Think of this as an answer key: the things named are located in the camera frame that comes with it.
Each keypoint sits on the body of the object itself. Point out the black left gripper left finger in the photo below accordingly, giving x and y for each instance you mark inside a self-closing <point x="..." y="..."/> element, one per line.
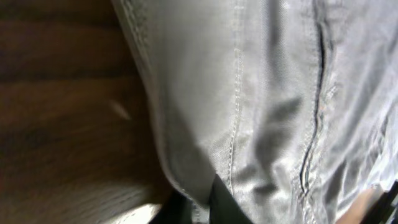
<point x="176" y="210"/>

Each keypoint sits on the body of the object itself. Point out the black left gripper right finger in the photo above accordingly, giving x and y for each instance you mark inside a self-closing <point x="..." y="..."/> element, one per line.
<point x="223" y="207"/>

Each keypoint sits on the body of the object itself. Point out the grey shorts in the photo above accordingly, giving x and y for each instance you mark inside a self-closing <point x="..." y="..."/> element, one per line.
<point x="292" y="103"/>

